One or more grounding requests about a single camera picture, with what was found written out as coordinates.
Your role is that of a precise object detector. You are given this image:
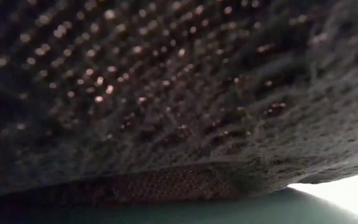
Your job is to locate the green table mat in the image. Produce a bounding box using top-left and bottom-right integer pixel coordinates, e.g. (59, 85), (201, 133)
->
(0, 185), (358, 224)

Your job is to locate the grey terry towel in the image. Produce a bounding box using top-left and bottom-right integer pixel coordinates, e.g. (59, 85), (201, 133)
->
(0, 0), (358, 207)

